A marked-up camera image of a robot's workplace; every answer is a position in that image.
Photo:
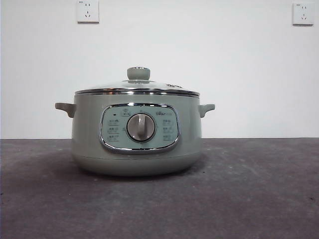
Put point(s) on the glass lid with green knob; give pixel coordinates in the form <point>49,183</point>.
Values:
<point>138,73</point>

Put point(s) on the green electric cooking pot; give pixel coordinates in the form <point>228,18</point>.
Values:
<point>87,124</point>

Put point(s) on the white wall socket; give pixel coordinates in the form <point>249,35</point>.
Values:
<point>87,12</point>
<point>303,14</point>

